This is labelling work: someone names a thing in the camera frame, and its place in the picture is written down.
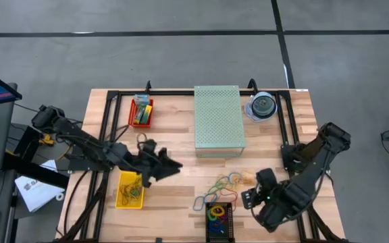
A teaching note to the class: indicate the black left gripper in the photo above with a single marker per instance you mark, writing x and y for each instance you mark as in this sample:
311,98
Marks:
140,162

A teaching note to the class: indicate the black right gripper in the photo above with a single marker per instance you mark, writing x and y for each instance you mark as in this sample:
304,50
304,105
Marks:
265,192

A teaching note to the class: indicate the purple coil wrist band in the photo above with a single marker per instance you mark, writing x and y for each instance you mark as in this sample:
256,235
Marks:
225,219

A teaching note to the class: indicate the green rubber band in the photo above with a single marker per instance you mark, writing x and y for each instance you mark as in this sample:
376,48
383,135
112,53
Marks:
211,190
134,193

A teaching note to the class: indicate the orange coil wrist band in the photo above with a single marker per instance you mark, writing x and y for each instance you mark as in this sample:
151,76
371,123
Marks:
211,211

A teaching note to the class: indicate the green coil wrist band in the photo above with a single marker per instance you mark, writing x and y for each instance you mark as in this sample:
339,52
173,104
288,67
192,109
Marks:
208,216

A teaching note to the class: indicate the blue coil wrist band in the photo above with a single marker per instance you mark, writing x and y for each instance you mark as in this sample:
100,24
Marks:
210,227

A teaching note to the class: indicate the yellow green crayon box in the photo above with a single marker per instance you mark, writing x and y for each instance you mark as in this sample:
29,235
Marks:
147,114
139,114

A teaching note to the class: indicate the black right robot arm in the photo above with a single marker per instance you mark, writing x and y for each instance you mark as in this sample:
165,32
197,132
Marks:
312,168

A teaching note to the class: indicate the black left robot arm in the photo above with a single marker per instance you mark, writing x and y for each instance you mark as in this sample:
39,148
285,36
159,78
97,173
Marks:
90,145

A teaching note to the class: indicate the black desk leg bar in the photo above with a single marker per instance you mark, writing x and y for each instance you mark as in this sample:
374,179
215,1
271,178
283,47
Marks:
35,170

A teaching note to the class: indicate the yellow rubber band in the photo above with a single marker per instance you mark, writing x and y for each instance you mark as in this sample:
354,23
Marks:
219,179
248,173

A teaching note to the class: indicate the black slotted plastic basket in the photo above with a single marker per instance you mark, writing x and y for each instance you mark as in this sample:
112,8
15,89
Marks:
230,222

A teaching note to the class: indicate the yellow plastic bin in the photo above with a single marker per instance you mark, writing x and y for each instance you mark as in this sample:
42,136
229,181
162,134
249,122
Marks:
122,202

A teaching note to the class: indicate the red plastic basket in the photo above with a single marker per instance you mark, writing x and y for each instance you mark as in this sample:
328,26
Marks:
130,114

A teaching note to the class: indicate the green perforated metal riser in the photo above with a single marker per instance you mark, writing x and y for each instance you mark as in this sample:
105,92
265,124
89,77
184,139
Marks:
219,121

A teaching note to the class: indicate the disc spindle with clear cover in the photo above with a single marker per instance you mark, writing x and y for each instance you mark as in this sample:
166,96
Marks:
263,105

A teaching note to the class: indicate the white tape roll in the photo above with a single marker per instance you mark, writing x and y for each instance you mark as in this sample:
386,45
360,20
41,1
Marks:
60,194

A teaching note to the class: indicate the white printed paper sheet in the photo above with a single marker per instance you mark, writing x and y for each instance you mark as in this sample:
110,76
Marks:
35,192

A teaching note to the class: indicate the black electronics box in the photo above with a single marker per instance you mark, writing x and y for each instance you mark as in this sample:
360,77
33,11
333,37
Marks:
22,145

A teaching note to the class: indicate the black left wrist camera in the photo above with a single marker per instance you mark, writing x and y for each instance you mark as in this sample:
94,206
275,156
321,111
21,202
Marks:
149,146

